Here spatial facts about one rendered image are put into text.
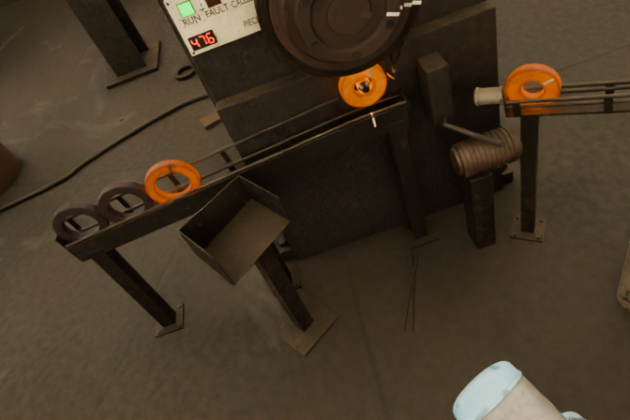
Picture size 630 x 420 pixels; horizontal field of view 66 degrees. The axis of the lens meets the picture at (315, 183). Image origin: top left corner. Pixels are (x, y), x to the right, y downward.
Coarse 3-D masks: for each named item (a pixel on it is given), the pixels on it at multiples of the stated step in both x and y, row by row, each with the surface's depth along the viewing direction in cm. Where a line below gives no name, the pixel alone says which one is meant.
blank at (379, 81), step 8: (360, 72) 152; (368, 72) 153; (376, 72) 154; (344, 80) 153; (352, 80) 154; (376, 80) 155; (384, 80) 156; (344, 88) 155; (352, 88) 156; (376, 88) 157; (384, 88) 158; (344, 96) 157; (352, 96) 158; (360, 96) 158; (368, 96) 159; (376, 96) 159; (352, 104) 160; (360, 104) 160; (368, 104) 161
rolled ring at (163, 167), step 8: (168, 160) 164; (176, 160) 165; (152, 168) 164; (160, 168) 162; (168, 168) 163; (176, 168) 164; (184, 168) 164; (192, 168) 167; (152, 176) 164; (192, 176) 167; (144, 184) 166; (152, 184) 166; (192, 184) 170; (200, 184) 171; (152, 192) 168; (160, 192) 171; (184, 192) 173; (160, 200) 171
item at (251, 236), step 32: (224, 192) 157; (256, 192) 158; (192, 224) 152; (224, 224) 162; (256, 224) 158; (288, 224) 153; (224, 256) 154; (256, 256) 149; (288, 288) 176; (288, 320) 200; (320, 320) 195
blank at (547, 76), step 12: (516, 72) 146; (528, 72) 144; (540, 72) 143; (552, 72) 143; (516, 84) 149; (552, 84) 144; (516, 96) 152; (528, 96) 151; (540, 96) 149; (552, 96) 147; (540, 108) 152
